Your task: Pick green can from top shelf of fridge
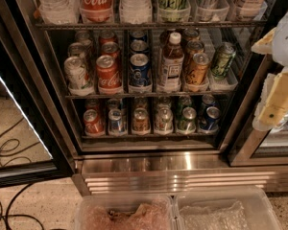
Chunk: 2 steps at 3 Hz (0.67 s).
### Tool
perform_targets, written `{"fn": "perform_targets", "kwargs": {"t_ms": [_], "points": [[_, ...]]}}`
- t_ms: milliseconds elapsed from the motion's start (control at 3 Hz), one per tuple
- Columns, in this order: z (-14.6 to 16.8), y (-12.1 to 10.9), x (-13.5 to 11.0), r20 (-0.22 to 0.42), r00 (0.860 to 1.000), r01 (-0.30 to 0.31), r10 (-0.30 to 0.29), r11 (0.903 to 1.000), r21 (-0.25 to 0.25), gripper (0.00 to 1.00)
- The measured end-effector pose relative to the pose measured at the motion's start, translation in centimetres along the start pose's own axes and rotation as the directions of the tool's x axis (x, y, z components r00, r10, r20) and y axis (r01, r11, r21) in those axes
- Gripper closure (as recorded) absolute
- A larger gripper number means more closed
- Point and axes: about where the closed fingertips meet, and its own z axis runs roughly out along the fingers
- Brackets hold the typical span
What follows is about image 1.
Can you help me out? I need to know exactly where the clear water bottle left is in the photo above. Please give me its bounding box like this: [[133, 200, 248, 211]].
[[38, 0, 80, 25]]

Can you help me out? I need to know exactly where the blue Pepsi can front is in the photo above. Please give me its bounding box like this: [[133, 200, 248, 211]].
[[130, 54, 151, 87]]

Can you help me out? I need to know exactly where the tall green can top shelf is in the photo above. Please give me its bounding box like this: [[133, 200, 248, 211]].
[[158, 0, 187, 22]]

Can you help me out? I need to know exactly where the orange can front middle shelf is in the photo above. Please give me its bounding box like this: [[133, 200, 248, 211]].
[[185, 53, 210, 85]]

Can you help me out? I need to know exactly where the white can second row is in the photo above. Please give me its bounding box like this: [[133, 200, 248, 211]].
[[68, 42, 85, 58]]

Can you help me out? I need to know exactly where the steel fridge base grille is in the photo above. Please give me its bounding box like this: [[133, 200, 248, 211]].
[[72, 152, 288, 196]]

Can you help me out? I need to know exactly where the white can front middle shelf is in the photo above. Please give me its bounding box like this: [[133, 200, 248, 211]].
[[64, 56, 93, 95]]

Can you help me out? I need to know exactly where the right glass fridge door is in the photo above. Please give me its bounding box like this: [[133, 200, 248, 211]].
[[227, 55, 288, 167]]

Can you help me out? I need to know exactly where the green can bottom shelf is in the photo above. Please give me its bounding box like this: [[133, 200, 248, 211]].
[[177, 107, 197, 134]]

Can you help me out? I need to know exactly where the tea bottle white cap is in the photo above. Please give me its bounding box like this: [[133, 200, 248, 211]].
[[159, 32, 184, 88]]

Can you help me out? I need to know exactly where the green can middle shelf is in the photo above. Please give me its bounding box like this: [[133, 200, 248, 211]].
[[210, 42, 236, 80]]

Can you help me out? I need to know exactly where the orange can bottom shelf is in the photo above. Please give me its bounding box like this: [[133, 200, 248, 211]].
[[132, 108, 151, 135]]

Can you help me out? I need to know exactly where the red can bottom shelf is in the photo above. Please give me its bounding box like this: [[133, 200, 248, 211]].
[[84, 109, 105, 136]]

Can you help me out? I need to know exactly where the clear water bottle middle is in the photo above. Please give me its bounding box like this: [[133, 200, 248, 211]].
[[119, 0, 153, 24]]

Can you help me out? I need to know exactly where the black floor cable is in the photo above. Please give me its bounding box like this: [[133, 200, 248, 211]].
[[0, 182, 46, 230]]

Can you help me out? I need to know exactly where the clear bin with bubble wrap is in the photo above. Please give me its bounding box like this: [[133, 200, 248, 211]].
[[174, 186, 282, 230]]

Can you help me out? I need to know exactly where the red Coca-Cola bottle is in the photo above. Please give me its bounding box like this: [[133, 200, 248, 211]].
[[80, 0, 113, 22]]

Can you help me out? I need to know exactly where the blue white can bottom shelf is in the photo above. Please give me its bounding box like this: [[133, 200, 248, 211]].
[[108, 108, 126, 135]]

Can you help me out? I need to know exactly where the blue can second row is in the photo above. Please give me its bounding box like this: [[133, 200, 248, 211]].
[[130, 40, 149, 55]]

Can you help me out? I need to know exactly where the clear bin with brown contents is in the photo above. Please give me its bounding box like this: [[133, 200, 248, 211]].
[[73, 194, 176, 230]]

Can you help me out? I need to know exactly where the red Coca-Cola can front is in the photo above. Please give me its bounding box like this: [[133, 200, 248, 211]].
[[96, 55, 122, 94]]

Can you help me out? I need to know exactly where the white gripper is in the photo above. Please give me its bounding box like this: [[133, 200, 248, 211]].
[[252, 12, 288, 127]]

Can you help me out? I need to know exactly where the clear water bottle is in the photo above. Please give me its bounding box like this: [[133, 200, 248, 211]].
[[119, 0, 153, 24], [38, 0, 80, 25]]

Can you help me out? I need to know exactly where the orange can shelf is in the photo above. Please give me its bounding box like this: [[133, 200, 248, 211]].
[[132, 108, 151, 135], [185, 53, 210, 85]]

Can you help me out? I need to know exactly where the orange can second row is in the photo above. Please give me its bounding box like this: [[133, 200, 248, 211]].
[[185, 40, 204, 61]]

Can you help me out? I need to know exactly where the open glass fridge door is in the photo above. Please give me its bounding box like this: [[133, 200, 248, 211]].
[[0, 0, 75, 188]]

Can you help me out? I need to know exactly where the red can second row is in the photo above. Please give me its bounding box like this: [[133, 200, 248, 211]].
[[101, 42, 121, 61]]

